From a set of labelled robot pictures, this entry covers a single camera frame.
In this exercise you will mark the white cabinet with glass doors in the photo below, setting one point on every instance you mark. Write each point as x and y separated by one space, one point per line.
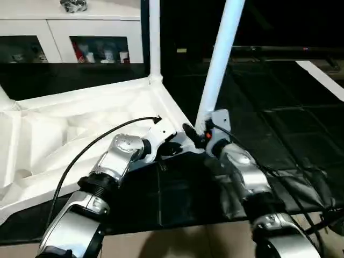
80 29

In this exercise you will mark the white plastic table top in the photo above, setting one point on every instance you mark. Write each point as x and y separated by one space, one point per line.
54 129

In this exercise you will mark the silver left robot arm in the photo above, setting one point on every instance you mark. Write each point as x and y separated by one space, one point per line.
115 158

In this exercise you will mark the black work mat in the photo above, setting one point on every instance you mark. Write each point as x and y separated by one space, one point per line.
279 107

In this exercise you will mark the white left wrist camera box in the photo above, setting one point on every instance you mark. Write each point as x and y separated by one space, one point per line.
158 134

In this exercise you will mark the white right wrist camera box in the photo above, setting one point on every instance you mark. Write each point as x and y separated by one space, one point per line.
219 121

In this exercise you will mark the crumpled silver black object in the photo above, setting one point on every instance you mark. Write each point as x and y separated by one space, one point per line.
75 5

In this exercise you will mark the black metal stand leg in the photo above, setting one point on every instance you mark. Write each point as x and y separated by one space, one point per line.
328 223

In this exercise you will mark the glossy black long bar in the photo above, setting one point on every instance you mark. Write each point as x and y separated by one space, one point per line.
279 50

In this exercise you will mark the white plastic table leg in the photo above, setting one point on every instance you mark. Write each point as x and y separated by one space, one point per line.
5 99
155 37
219 59

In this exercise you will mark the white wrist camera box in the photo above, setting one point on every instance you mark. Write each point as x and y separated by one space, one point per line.
219 121
158 134

